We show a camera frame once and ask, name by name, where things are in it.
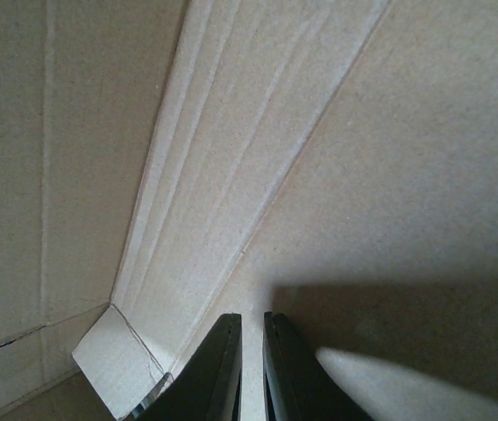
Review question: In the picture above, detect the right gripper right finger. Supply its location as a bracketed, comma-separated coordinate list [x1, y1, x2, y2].
[263, 311, 372, 420]

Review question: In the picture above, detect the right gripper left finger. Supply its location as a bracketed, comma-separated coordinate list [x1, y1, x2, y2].
[139, 313, 242, 420]

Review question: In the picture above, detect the cardboard box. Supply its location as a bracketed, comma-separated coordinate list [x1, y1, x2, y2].
[0, 1, 498, 420]

